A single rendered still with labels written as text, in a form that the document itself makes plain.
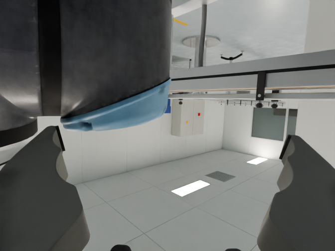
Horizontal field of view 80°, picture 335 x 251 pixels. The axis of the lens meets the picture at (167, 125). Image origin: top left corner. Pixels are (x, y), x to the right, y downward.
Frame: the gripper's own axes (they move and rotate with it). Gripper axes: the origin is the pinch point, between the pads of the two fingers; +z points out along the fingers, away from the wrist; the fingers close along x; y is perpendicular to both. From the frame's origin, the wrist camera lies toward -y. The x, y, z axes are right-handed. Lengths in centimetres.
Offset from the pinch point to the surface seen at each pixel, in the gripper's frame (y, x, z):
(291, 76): 10, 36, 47
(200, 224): 298, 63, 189
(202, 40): 7, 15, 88
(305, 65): 7, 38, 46
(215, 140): 476, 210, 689
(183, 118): 297, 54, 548
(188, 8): -6, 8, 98
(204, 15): -3, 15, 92
